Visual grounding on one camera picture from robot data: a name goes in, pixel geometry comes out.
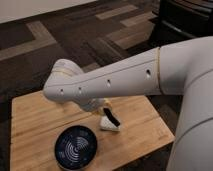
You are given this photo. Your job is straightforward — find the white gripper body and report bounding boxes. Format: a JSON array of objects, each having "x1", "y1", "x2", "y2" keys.
[{"x1": 79, "y1": 98, "x2": 105, "y2": 112}]

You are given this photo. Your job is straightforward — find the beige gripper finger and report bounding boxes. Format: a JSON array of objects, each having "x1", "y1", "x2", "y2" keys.
[
  {"x1": 92, "y1": 110, "x2": 102, "y2": 116},
  {"x1": 103, "y1": 98, "x2": 112, "y2": 109}
]

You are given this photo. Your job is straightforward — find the black eraser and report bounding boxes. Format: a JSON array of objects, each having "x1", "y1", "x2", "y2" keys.
[{"x1": 103, "y1": 108, "x2": 120, "y2": 127}]

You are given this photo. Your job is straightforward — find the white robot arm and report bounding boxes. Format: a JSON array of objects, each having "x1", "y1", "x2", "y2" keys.
[{"x1": 43, "y1": 36, "x2": 213, "y2": 171}]

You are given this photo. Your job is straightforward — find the white sponge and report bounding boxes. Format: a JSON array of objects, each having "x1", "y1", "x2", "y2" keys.
[{"x1": 100, "y1": 116, "x2": 120, "y2": 131}]

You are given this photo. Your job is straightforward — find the dark blue patterned plate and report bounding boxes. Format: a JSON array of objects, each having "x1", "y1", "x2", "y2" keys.
[{"x1": 54, "y1": 125, "x2": 98, "y2": 171}]

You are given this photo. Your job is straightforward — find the black office chair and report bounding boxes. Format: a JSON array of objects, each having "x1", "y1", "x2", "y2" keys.
[{"x1": 149, "y1": 0, "x2": 213, "y2": 45}]

